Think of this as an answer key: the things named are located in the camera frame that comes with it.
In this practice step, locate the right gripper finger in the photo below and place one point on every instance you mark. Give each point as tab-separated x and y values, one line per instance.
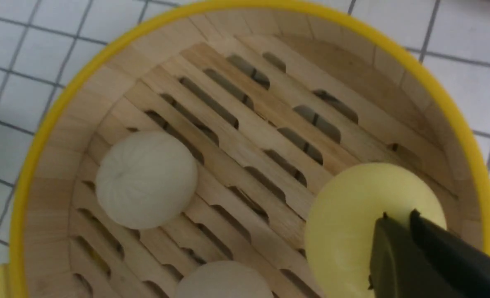
423	260

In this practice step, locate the yellow bun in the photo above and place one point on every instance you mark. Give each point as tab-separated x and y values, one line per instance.
340	227

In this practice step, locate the white bun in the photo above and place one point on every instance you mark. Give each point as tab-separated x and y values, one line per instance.
146	180
224	279

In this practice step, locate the yellow-rimmed bamboo steamer tray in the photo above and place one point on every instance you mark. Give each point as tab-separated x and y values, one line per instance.
274	98

